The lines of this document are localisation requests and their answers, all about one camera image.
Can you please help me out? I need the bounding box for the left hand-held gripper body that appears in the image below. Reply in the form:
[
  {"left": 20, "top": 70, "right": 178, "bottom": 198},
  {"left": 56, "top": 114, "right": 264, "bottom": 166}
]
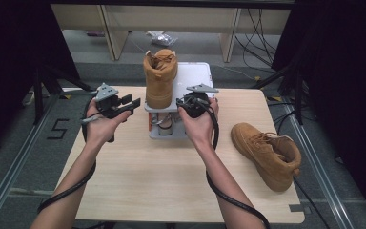
[{"left": 94, "top": 82, "right": 132, "bottom": 120}]

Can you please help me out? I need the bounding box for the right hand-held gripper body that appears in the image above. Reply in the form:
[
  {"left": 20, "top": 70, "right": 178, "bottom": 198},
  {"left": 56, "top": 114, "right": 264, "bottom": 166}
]
[{"left": 175, "top": 83, "right": 219, "bottom": 119}]

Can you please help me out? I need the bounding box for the black silver strap sandal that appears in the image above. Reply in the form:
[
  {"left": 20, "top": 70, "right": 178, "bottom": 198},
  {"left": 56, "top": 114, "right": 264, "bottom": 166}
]
[
  {"left": 152, "top": 112, "right": 174, "bottom": 136},
  {"left": 173, "top": 112, "right": 189, "bottom": 129}
]

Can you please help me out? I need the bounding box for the white two-tier shoe rack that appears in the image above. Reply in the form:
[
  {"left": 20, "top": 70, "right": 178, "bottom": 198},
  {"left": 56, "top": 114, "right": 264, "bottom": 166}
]
[{"left": 143, "top": 61, "right": 217, "bottom": 140}]

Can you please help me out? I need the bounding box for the tan lace-up boot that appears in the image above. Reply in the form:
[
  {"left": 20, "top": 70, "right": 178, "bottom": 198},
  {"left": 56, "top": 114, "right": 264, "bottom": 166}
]
[
  {"left": 142, "top": 48, "right": 179, "bottom": 110},
  {"left": 230, "top": 122, "right": 302, "bottom": 193}
]

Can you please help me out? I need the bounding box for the person's left hand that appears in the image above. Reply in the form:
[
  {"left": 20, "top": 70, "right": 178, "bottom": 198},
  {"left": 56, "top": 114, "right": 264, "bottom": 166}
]
[{"left": 85, "top": 98, "right": 132, "bottom": 146}]

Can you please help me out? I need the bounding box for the person's right hand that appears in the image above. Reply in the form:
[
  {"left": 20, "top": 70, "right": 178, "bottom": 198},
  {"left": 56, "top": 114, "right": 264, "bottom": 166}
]
[{"left": 178, "top": 98, "right": 220, "bottom": 149}]

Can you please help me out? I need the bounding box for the clear plastic bag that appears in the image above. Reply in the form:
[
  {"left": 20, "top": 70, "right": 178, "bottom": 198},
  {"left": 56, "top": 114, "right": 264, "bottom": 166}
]
[{"left": 146, "top": 31, "right": 178, "bottom": 49}]

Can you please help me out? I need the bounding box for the black metal stand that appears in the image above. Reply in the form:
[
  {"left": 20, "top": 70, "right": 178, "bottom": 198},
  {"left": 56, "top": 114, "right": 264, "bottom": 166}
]
[
  {"left": 32, "top": 63, "right": 93, "bottom": 126},
  {"left": 251, "top": 60, "right": 305, "bottom": 127}
]

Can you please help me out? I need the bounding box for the beige desk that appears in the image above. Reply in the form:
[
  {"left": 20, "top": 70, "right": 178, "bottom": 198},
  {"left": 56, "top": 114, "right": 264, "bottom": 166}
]
[{"left": 51, "top": 3, "right": 292, "bottom": 63}]

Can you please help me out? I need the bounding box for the black curtain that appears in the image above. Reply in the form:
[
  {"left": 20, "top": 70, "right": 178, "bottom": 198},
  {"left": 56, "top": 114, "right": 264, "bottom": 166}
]
[
  {"left": 0, "top": 0, "right": 81, "bottom": 160},
  {"left": 271, "top": 0, "right": 366, "bottom": 223}
]

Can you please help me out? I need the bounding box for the silver cable plug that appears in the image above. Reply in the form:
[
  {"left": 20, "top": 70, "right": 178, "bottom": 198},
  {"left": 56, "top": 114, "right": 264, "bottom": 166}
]
[{"left": 80, "top": 115, "right": 102, "bottom": 125}]

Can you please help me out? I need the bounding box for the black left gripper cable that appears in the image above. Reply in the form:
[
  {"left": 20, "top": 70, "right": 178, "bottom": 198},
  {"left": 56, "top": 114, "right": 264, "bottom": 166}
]
[{"left": 37, "top": 94, "right": 99, "bottom": 214}]

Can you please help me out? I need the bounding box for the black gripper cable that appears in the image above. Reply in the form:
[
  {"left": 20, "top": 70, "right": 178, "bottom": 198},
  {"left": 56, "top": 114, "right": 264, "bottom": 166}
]
[
  {"left": 37, "top": 94, "right": 99, "bottom": 214},
  {"left": 198, "top": 96, "right": 272, "bottom": 229}
]

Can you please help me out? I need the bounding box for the bundle of black floor cables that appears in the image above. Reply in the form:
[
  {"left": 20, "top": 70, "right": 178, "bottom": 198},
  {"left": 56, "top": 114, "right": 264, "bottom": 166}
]
[{"left": 234, "top": 8, "right": 280, "bottom": 69}]

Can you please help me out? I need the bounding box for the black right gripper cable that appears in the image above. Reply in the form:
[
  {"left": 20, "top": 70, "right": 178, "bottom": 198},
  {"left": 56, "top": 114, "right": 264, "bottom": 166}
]
[{"left": 198, "top": 96, "right": 272, "bottom": 229}]

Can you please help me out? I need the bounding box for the aluminium floor rail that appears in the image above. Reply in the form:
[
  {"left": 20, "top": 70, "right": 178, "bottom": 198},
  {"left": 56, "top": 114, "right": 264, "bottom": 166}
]
[
  {"left": 0, "top": 94, "right": 61, "bottom": 225},
  {"left": 280, "top": 101, "right": 356, "bottom": 229}
]

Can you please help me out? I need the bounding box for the thin black floor cable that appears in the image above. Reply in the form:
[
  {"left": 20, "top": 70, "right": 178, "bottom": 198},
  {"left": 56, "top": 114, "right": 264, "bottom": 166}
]
[{"left": 293, "top": 177, "right": 333, "bottom": 229}]

